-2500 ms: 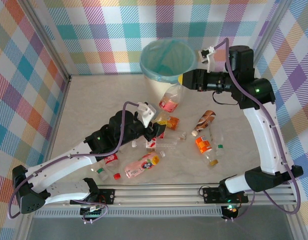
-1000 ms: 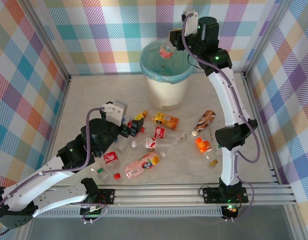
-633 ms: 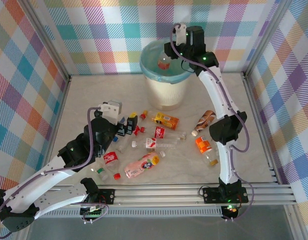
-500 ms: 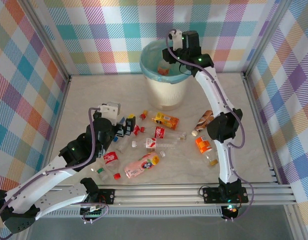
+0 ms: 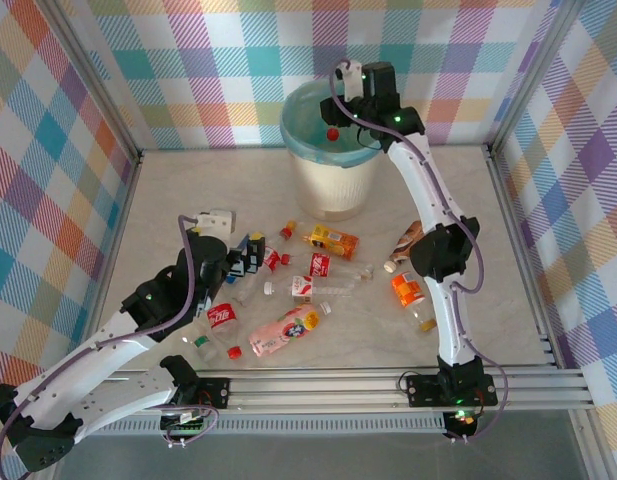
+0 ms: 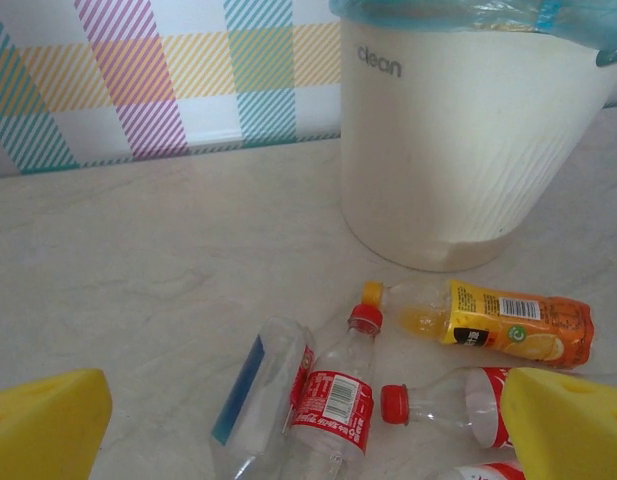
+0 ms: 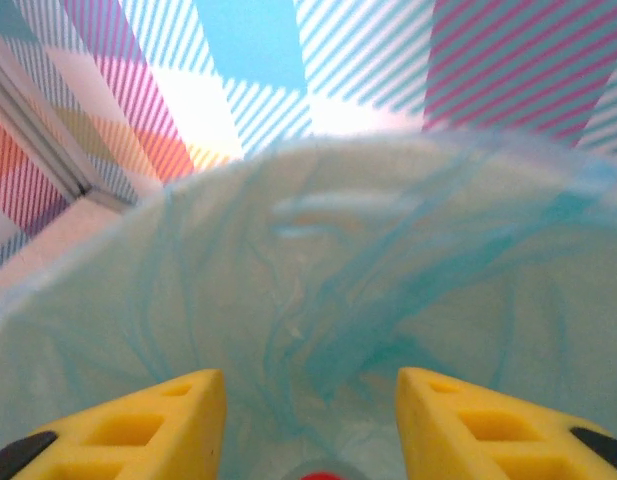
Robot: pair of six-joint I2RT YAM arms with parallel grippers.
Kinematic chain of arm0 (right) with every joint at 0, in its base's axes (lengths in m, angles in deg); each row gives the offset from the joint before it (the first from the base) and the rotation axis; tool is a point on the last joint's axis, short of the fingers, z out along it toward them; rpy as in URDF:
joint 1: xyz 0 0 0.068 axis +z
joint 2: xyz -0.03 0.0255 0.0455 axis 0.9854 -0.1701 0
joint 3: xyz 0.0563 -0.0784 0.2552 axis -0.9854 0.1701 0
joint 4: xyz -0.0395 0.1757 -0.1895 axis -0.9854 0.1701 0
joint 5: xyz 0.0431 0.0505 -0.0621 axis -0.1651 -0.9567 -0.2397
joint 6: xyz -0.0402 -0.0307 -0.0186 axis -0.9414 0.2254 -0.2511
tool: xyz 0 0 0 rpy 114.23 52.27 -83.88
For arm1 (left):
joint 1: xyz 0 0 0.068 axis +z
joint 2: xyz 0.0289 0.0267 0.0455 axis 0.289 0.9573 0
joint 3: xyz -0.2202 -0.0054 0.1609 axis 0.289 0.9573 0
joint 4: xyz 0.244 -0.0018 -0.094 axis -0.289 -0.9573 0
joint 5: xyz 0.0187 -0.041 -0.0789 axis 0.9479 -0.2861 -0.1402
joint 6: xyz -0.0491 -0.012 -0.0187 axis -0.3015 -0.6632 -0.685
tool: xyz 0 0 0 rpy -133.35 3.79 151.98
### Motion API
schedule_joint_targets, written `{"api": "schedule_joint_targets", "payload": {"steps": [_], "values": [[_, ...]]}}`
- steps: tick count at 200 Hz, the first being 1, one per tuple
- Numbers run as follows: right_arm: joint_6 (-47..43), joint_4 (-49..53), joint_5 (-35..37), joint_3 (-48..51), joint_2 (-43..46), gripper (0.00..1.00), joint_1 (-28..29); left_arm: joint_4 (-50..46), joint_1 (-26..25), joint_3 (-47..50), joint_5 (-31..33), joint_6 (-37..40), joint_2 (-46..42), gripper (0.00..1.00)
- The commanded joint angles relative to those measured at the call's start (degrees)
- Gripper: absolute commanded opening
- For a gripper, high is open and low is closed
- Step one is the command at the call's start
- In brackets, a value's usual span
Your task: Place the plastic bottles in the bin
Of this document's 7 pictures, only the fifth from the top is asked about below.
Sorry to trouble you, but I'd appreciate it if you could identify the pink peach drink bottle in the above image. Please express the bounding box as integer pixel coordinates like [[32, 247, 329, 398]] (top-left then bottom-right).
[[247, 301, 334, 359]]

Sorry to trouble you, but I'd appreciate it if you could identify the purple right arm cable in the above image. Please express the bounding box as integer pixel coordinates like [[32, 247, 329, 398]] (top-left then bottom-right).
[[329, 59, 510, 444]]

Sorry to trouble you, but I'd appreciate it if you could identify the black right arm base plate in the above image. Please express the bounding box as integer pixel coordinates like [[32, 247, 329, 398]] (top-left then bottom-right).
[[406, 373, 498, 407]]

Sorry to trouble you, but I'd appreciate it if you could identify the colourful plaid backdrop panel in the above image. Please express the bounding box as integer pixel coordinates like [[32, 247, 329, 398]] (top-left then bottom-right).
[[492, 0, 617, 441], [0, 0, 139, 426], [62, 0, 564, 151]]

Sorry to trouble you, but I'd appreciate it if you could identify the brown coffee drink bottle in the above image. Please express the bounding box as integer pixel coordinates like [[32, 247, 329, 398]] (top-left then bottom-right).
[[383, 219, 424, 274]]

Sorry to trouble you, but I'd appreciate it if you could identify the light blue bin liner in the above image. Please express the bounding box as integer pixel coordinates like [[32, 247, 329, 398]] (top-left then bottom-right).
[[279, 79, 389, 169]]

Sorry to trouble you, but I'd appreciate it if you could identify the clear bottle orange label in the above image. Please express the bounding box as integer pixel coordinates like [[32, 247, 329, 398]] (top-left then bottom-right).
[[390, 271, 439, 335]]

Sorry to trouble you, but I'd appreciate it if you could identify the white plastic waste bin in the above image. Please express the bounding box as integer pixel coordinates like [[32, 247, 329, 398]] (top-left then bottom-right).
[[290, 144, 382, 223]]

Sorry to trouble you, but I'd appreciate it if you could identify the clear bottle with green cap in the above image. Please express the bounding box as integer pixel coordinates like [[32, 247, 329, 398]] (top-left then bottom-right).
[[180, 319, 219, 364]]

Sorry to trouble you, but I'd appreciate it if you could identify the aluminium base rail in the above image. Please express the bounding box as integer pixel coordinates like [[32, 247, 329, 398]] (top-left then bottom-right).
[[102, 367, 597, 414]]

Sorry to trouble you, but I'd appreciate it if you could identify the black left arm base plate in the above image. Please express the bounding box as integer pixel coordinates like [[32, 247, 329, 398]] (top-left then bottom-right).
[[190, 375, 233, 409]]

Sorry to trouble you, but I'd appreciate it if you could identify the green terminal block with wires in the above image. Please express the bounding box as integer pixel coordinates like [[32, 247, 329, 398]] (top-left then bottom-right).
[[157, 405, 222, 449]]

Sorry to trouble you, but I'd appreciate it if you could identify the clear bottle red cola label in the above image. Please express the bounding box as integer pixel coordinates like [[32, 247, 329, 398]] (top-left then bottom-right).
[[206, 302, 244, 361], [307, 252, 377, 284], [236, 227, 295, 304]]

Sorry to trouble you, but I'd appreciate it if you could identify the small controller board with lights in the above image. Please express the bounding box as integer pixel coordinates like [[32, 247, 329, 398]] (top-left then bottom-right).
[[443, 407, 482, 444]]

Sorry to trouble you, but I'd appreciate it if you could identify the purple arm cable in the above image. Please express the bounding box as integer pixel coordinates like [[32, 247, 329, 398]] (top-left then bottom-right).
[[0, 214, 204, 479], [329, 59, 510, 444]]

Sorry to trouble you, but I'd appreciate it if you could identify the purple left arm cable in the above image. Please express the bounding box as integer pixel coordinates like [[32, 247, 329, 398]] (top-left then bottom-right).
[[0, 214, 204, 479]]

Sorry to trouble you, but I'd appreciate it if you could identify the aluminium frame post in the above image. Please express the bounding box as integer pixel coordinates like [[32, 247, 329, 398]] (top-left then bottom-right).
[[46, 0, 145, 164], [486, 0, 587, 156]]

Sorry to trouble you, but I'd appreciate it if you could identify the yellow orange juice bottle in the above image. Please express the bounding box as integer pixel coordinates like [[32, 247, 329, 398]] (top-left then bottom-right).
[[300, 223, 362, 261]]

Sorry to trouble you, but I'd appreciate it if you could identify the clear bottle with red cap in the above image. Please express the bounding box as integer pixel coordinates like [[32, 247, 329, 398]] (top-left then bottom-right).
[[322, 124, 349, 151]]

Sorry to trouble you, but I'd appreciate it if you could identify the grey slotted cable duct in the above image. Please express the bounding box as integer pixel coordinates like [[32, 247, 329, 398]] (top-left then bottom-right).
[[67, 417, 448, 437]]

